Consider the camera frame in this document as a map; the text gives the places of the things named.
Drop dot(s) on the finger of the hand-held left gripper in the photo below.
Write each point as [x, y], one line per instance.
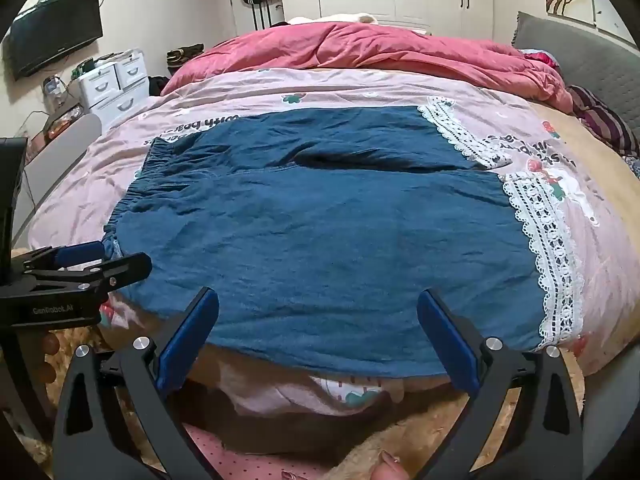
[80, 253]
[120, 267]

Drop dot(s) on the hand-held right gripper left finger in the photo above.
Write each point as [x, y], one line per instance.
[197, 330]

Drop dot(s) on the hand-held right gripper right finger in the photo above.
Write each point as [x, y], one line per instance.
[445, 340]

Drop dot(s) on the blue pants with lace trim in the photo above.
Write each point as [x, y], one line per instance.
[325, 240]

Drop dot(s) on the person's left hand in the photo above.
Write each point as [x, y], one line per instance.
[50, 350]

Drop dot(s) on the person's right hand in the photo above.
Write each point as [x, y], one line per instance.
[386, 467]

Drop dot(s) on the grey padded panel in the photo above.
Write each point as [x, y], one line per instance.
[65, 160]

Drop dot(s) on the glass jar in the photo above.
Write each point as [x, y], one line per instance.
[55, 91]

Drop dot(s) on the white drawer unit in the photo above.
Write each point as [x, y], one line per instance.
[112, 85]

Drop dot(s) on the black flat television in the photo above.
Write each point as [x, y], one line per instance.
[50, 35]

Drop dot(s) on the dark brown bag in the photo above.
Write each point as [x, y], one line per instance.
[184, 54]

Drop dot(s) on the tan bed blanket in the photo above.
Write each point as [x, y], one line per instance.
[610, 185]

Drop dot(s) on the pink printed bed sheet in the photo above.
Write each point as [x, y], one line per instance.
[350, 92]

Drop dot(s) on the dark striped cloth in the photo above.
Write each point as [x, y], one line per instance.
[605, 120]

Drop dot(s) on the red comforter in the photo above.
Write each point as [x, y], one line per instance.
[400, 50]

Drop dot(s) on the magenta cloth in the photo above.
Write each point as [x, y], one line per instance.
[540, 57]

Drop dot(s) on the grey padded headboard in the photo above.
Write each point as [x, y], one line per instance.
[575, 55]

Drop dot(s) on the white pillow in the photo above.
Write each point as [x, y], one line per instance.
[330, 18]

